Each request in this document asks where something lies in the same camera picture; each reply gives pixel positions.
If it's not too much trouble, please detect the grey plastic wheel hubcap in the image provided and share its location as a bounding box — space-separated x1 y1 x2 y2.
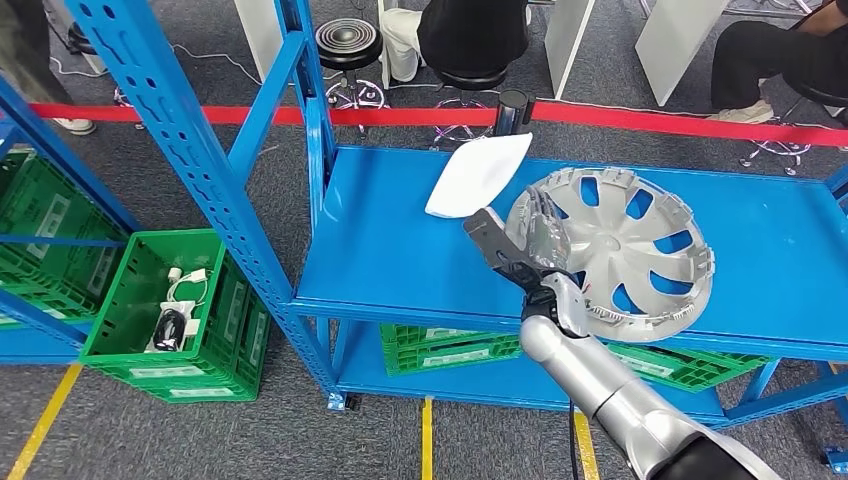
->
504 166 715 344

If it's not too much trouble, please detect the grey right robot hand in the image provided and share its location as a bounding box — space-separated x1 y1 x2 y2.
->
523 186 574 274

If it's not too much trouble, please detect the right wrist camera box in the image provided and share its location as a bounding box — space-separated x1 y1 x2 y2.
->
462 207 551 293

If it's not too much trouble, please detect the black stool chrome base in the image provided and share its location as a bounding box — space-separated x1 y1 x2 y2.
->
738 79 848 177
430 66 510 144

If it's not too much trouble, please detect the red barrier belt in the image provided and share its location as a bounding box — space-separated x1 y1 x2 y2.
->
531 100 848 148
26 102 501 127

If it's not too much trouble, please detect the white plastic cover part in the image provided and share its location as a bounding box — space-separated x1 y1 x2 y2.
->
424 132 535 220

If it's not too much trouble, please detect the large tilted green crate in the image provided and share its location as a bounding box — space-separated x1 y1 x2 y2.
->
0 148 130 326

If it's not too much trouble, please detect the white desk panel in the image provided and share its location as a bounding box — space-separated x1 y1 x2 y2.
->
634 0 730 107
233 0 283 82
543 0 598 101

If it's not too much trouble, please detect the black stanchion post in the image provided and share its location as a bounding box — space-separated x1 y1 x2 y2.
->
493 89 537 137

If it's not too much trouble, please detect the open green plastic crate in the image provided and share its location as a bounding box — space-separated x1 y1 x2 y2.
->
79 229 272 382

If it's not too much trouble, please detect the white adapter with black cable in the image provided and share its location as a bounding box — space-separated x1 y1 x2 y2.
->
145 301 202 354

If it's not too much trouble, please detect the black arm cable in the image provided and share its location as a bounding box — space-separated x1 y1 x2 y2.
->
568 400 584 480

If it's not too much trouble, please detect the person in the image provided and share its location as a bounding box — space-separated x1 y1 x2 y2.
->
0 0 97 137
705 0 848 126
379 0 531 84

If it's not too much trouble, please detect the black ridged seat stool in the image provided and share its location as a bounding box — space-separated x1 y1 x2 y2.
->
314 17 389 113

